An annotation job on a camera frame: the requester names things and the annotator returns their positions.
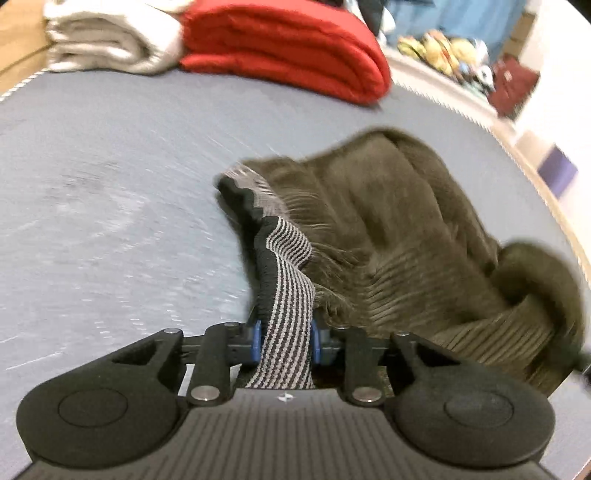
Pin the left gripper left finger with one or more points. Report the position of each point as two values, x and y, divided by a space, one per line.
212 356

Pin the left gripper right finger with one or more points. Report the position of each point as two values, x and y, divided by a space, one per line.
347 359

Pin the brown corduroy pants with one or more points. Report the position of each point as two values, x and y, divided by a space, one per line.
377 234

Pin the grey bed mattress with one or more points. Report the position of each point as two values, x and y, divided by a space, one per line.
110 225

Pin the purple bag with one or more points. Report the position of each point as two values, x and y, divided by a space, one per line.
557 171

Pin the red folded blanket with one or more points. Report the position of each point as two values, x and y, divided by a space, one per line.
305 44

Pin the yellow plush toy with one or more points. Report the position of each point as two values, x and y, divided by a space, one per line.
464 60

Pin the dark red cushion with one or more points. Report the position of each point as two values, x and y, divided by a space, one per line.
513 85

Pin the cream folded blanket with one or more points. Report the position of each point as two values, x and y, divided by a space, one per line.
135 37

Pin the blue curtain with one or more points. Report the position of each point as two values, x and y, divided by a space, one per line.
491 21

